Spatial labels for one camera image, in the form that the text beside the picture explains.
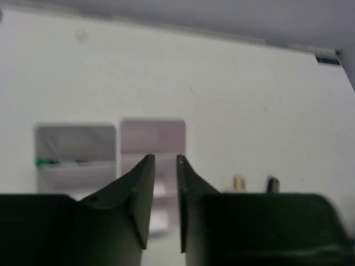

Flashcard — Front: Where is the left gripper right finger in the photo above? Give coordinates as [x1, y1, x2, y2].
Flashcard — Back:
[176, 155, 219, 265]

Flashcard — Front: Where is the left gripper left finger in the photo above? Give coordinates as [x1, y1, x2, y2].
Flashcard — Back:
[79, 154, 155, 265]

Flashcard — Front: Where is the purple highlighter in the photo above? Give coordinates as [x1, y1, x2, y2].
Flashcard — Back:
[266, 176, 280, 193]

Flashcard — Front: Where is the right white organizer box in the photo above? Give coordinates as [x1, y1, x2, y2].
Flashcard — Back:
[120, 118, 186, 236]

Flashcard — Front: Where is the white organizer box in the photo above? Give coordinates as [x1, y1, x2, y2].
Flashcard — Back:
[34, 123, 117, 198]
[120, 118, 186, 236]

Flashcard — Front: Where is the left white organizer box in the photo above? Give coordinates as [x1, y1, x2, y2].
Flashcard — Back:
[34, 123, 117, 198]

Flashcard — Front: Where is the green pen in organizer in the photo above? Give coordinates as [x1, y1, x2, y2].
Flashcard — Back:
[35, 157, 78, 168]

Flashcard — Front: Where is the right corner label sticker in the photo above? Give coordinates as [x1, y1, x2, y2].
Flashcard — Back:
[315, 54, 341, 66]

